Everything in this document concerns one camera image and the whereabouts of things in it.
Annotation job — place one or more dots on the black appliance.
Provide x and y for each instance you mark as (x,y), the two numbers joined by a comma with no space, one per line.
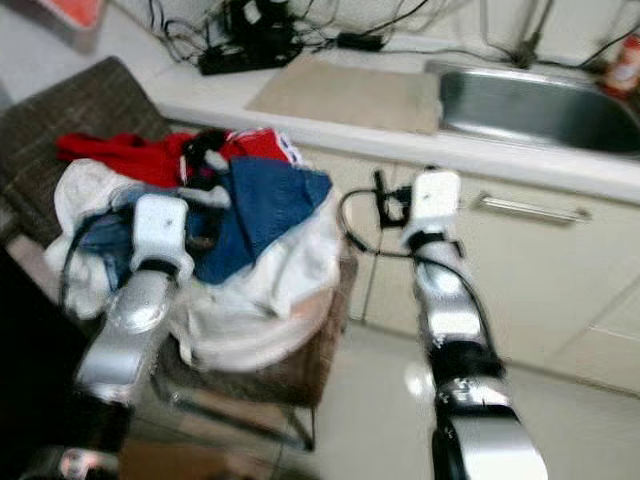
(35,380)

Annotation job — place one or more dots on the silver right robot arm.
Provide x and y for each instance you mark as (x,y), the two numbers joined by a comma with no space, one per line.
(455,320)

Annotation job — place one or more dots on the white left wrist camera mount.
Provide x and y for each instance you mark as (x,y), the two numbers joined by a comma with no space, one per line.
(160,225)

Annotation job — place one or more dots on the red flat object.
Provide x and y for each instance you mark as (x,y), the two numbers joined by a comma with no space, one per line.
(78,10)

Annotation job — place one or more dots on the stainless steel sink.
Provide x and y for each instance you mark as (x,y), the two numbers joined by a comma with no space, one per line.
(535,110)

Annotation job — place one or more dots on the black power adapter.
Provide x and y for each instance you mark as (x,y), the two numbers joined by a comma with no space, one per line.
(360,41)

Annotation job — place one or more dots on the metal faucet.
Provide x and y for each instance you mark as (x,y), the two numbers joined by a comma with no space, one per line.
(532,35)

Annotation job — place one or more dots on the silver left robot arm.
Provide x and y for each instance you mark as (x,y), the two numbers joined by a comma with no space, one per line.
(125,330)

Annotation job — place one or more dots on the red bottle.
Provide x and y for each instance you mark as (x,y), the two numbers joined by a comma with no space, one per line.
(625,68)

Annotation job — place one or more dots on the red garment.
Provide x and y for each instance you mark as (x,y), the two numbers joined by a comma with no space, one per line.
(125,155)

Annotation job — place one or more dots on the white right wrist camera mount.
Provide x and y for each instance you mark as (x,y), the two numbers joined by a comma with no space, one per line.
(435,200)

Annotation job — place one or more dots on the dark blue denim garment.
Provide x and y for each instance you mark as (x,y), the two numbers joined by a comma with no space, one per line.
(270,200)

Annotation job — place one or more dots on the light blue denim garment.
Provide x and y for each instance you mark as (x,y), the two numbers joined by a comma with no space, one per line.
(105,235)

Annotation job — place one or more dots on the white garment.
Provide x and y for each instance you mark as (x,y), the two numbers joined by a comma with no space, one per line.
(290,280)

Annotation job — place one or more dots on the beige counter mat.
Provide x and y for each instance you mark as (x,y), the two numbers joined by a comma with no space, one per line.
(350,95)

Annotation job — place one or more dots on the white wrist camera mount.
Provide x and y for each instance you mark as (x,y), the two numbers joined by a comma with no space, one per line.
(435,200)
(160,225)

